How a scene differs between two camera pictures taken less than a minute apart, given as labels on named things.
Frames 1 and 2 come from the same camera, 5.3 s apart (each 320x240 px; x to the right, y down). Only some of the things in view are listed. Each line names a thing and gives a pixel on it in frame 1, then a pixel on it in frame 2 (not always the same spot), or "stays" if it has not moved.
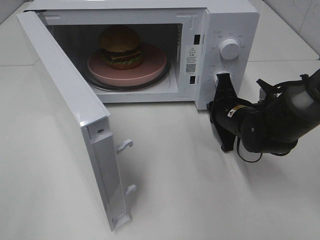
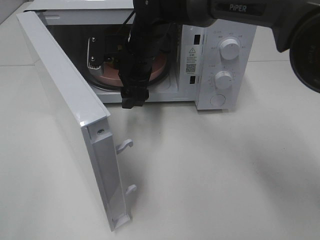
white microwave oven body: (158, 52) stays
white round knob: (229, 49) stays
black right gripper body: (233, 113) → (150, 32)
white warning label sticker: (191, 59) stays
